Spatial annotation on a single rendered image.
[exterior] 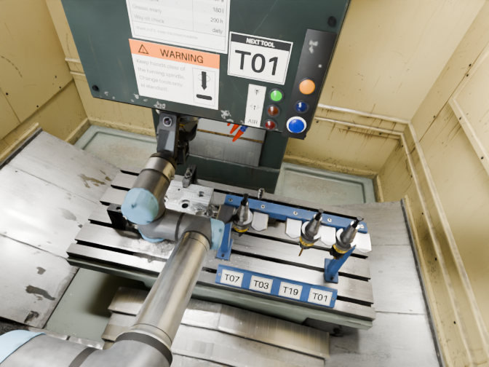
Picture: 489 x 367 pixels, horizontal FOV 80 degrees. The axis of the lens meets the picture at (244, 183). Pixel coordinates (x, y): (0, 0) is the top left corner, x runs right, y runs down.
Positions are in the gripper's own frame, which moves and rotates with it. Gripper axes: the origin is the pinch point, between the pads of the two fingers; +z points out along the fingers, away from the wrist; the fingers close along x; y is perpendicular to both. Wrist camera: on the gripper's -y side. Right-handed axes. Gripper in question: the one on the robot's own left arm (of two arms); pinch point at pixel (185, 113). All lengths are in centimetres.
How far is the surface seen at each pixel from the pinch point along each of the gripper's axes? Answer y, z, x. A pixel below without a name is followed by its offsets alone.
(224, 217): 24.9, -15.9, 16.2
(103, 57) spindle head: -25.2, -21.1, -6.9
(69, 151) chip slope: 70, 37, -84
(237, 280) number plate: 53, -24, 24
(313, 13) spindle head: -38, -21, 28
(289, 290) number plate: 53, -23, 43
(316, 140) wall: 64, 80, 55
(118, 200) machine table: 57, 3, -36
